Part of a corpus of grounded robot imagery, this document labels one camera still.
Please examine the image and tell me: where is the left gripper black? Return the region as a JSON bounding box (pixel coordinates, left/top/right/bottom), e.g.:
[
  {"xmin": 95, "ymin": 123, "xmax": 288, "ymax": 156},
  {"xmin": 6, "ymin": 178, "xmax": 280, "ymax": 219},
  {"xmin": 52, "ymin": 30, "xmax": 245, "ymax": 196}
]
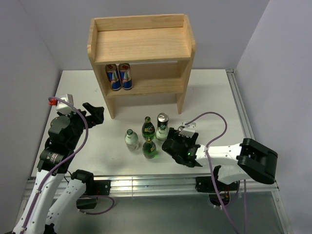
[{"xmin": 58, "ymin": 102, "xmax": 104, "ymax": 149}]

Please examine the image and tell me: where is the clear glass bottle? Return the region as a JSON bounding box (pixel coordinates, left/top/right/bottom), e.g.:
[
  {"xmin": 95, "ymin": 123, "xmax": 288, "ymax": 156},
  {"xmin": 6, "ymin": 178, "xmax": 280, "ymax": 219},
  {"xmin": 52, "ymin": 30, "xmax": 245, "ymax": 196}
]
[
  {"xmin": 156, "ymin": 125, "xmax": 169, "ymax": 145},
  {"xmin": 125, "ymin": 129, "xmax": 139, "ymax": 151}
]

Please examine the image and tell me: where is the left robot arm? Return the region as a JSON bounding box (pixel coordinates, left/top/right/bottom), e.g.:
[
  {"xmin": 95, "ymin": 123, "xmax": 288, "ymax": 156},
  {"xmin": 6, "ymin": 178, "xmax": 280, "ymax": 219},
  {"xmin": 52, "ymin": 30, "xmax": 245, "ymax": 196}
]
[{"xmin": 12, "ymin": 101, "xmax": 104, "ymax": 234}]

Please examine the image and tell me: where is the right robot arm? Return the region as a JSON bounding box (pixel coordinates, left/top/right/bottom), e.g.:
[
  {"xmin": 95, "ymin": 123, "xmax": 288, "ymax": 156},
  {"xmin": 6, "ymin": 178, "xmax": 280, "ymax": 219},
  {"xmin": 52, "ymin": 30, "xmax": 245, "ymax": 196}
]
[{"xmin": 162, "ymin": 124, "xmax": 278, "ymax": 190}]

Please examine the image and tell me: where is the wooden two-tier shelf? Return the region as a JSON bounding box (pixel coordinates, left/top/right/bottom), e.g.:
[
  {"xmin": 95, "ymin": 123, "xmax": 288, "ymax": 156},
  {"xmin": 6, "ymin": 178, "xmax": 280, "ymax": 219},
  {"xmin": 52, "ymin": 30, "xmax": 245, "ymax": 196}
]
[{"xmin": 87, "ymin": 14, "xmax": 196, "ymax": 118}]

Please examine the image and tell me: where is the black can on table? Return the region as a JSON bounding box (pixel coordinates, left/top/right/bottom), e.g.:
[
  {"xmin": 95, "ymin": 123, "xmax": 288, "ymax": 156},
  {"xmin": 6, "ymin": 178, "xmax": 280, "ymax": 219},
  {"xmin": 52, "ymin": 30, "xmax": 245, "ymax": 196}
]
[{"xmin": 157, "ymin": 113, "xmax": 169, "ymax": 129}]

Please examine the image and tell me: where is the green bottle rear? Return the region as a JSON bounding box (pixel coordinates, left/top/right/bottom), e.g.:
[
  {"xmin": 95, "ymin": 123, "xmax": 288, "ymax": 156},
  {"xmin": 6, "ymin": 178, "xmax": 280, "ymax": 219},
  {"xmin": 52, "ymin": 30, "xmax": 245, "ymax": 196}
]
[{"xmin": 142, "ymin": 116, "xmax": 156, "ymax": 140}]

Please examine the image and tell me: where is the green bottle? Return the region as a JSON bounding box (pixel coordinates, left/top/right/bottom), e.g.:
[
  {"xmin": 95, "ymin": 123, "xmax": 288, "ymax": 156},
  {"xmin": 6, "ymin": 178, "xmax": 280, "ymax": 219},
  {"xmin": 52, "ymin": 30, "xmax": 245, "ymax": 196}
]
[
  {"xmin": 142, "ymin": 116, "xmax": 156, "ymax": 140},
  {"xmin": 142, "ymin": 136, "xmax": 157, "ymax": 159}
]

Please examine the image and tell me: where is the green bottle front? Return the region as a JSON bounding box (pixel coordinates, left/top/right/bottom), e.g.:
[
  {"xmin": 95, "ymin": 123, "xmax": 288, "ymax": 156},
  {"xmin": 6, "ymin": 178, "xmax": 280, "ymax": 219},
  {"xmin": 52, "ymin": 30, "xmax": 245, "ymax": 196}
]
[{"xmin": 142, "ymin": 136, "xmax": 157, "ymax": 159}]

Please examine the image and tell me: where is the left Red Bull can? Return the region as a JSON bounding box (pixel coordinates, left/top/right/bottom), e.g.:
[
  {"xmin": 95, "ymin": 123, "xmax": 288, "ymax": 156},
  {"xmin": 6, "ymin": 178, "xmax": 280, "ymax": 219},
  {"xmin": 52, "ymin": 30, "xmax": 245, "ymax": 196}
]
[{"xmin": 105, "ymin": 64, "xmax": 121, "ymax": 91}]

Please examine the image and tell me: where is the red bull can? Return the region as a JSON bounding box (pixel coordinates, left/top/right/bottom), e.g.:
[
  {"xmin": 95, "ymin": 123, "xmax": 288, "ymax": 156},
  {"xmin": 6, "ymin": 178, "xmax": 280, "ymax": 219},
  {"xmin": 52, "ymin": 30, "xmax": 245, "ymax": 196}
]
[
  {"xmin": 105, "ymin": 64, "xmax": 121, "ymax": 91},
  {"xmin": 118, "ymin": 63, "xmax": 133, "ymax": 90}
]

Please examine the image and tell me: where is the right Red Bull can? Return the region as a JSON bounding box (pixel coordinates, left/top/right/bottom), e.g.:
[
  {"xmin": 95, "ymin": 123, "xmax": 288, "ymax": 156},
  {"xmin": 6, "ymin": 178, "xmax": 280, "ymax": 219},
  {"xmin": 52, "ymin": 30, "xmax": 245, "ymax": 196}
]
[{"xmin": 118, "ymin": 63, "xmax": 133, "ymax": 90}]

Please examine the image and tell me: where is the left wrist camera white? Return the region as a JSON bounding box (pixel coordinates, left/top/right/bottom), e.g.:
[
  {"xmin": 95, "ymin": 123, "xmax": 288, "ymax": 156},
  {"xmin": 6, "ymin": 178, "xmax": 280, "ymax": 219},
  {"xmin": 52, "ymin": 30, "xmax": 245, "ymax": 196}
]
[{"xmin": 49, "ymin": 94, "xmax": 74, "ymax": 115}]

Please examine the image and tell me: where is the aluminium front rail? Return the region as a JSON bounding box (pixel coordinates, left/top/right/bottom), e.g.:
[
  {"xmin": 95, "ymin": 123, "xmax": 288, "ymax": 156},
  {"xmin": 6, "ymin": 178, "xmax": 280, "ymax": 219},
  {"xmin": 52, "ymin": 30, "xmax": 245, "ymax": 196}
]
[{"xmin": 22, "ymin": 174, "xmax": 279, "ymax": 200}]

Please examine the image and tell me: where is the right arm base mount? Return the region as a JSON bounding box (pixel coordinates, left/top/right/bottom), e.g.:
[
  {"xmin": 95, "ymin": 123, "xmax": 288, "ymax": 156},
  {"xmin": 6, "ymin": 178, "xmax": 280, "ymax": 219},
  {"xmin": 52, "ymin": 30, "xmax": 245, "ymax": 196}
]
[{"xmin": 195, "ymin": 175, "xmax": 239, "ymax": 205}]

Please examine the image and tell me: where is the aluminium side rail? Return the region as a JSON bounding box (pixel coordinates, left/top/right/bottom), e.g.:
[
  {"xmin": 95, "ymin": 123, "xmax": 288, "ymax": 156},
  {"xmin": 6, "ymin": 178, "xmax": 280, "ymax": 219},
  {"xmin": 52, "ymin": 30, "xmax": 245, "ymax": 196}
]
[{"xmin": 226, "ymin": 69, "xmax": 254, "ymax": 139}]

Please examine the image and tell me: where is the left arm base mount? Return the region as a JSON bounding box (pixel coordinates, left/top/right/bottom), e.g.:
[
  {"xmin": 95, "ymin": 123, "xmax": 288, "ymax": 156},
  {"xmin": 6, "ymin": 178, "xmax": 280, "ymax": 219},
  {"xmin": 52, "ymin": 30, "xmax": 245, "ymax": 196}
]
[{"xmin": 76, "ymin": 180, "xmax": 111, "ymax": 210}]

